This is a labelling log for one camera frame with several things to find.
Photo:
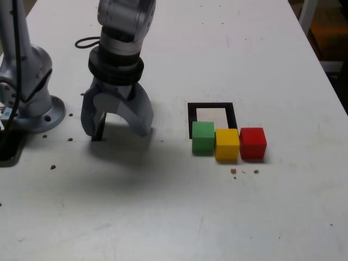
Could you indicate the red cube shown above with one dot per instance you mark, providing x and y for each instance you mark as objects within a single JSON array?
[{"x": 253, "y": 142}]

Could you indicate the white label with blue dot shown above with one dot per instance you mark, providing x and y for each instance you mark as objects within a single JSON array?
[{"x": 6, "y": 113}]

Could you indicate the green cube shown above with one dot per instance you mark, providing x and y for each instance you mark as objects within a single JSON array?
[{"x": 202, "y": 138}]

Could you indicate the yellow cube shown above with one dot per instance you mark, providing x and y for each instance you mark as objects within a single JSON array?
[{"x": 227, "y": 145}]

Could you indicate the yellow-brown box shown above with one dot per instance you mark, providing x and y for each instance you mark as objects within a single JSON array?
[{"x": 331, "y": 32}]

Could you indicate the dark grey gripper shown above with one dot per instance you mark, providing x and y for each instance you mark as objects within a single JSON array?
[{"x": 114, "y": 88}]

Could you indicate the black tape square outline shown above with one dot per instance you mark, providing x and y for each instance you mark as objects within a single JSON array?
[{"x": 191, "y": 108}]

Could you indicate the white metal frame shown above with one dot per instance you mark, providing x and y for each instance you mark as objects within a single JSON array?
[{"x": 308, "y": 16}]

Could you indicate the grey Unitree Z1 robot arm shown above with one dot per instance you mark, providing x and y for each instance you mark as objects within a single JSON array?
[{"x": 35, "y": 81}]

